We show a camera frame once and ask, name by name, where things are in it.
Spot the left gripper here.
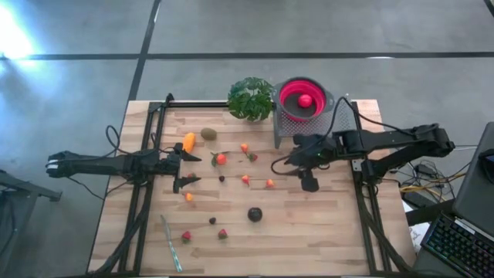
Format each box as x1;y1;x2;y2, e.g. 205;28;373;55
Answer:
154;142;202;195

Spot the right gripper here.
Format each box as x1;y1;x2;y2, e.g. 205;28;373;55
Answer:
284;133;337;175

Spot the yellow mango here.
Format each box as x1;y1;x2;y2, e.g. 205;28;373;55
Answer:
181;131;197;154

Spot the grey perforated metal shelf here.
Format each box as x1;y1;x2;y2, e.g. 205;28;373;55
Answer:
272;92;358;150

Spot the large black plum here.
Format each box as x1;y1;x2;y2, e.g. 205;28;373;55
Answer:
247;206;264;223

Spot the red collapsible colander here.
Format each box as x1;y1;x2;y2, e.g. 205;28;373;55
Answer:
272;76;336;124

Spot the pale green plastic knife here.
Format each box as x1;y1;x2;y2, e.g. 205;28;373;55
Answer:
160;214;184;273

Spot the green potted plant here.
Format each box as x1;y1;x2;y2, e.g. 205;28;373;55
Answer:
226;76;276;123

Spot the white paper sheet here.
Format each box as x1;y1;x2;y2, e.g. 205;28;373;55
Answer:
401;200;431;254

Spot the grey side table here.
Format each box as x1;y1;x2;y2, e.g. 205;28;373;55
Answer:
0;168;63;278

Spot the backlit black keyboard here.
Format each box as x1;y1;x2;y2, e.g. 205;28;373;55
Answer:
419;212;494;278

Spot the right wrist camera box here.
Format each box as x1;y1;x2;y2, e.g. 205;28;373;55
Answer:
299;169;320;193

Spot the black aluminium table frame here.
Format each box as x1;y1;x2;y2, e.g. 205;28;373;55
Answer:
92;92;416;277

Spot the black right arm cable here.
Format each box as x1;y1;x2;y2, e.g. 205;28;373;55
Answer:
269;95;441;177

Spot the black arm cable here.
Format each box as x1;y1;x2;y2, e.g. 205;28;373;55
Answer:
269;95;441;177
105;124;134;156

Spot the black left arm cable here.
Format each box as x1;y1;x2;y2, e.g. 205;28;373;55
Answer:
105;124;134;156

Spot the yellow cable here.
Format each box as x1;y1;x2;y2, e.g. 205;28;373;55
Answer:
399;171;468;194

